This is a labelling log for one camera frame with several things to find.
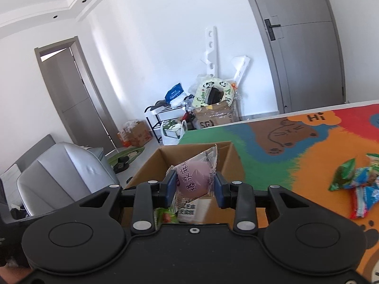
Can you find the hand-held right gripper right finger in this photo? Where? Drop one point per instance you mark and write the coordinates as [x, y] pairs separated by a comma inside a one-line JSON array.
[[219, 190]]

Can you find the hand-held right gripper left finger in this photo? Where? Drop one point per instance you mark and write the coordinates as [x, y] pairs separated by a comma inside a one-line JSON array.
[[172, 189]]

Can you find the pink mochi packet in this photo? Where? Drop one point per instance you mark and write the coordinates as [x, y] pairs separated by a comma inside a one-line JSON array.
[[195, 179]]

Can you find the green pastry packet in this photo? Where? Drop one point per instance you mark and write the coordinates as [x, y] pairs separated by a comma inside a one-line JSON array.
[[164, 217]]

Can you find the blue snack packet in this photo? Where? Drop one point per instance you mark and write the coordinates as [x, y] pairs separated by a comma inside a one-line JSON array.
[[365, 201], [367, 177]]

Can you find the green white snack packet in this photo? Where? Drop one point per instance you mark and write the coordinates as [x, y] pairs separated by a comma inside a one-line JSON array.
[[373, 160]]

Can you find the green floor rug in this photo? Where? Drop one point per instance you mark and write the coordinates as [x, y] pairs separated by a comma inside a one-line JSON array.
[[130, 153]]

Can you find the printed cartons on floor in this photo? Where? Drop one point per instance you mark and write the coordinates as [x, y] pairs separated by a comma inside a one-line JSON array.
[[136, 133]]

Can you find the taped cardboard box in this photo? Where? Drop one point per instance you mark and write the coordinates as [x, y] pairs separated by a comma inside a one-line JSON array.
[[213, 117]]

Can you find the black shoe rack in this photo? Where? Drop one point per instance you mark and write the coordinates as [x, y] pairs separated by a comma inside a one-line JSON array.
[[154, 115]]

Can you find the grey chair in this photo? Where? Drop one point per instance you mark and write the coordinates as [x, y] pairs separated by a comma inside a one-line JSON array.
[[65, 177]]

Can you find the colourful printed table mat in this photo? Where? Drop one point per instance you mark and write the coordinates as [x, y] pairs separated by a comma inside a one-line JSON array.
[[296, 148]]

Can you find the grey sofa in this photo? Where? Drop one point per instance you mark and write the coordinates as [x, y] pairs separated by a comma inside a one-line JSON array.
[[26, 153]]

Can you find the blue plastic bag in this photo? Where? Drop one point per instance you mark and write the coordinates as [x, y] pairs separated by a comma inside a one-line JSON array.
[[174, 92]]

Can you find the grey open doorway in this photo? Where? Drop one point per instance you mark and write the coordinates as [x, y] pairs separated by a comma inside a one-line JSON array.
[[74, 100]]

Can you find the tall white shelf board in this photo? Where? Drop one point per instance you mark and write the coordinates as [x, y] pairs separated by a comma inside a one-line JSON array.
[[211, 50]]

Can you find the grey door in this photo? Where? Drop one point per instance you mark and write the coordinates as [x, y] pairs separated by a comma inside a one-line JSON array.
[[302, 50]]

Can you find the white bracket board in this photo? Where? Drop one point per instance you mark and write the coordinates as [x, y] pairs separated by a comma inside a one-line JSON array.
[[240, 68]]

